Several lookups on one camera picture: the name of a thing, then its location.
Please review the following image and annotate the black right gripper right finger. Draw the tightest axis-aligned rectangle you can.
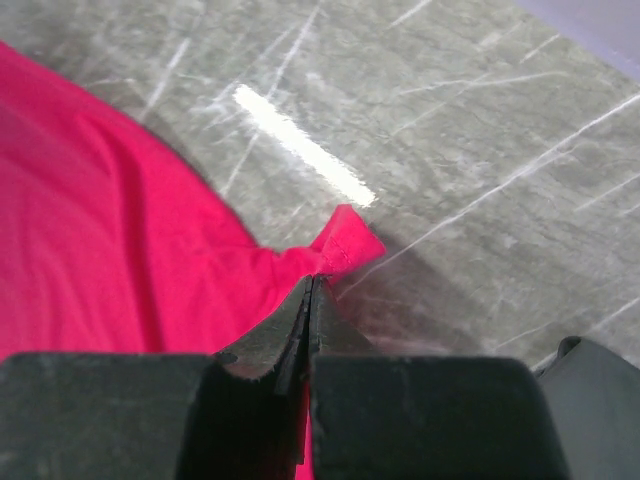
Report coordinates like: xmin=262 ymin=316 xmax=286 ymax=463
xmin=309 ymin=276 xmax=375 ymax=356

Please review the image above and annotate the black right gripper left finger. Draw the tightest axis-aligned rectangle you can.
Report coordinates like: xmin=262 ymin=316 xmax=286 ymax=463
xmin=214 ymin=276 xmax=311 ymax=395

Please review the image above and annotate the crimson red t-shirt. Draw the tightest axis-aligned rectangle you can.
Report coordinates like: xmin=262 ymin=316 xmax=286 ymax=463
xmin=1 ymin=46 xmax=398 ymax=479

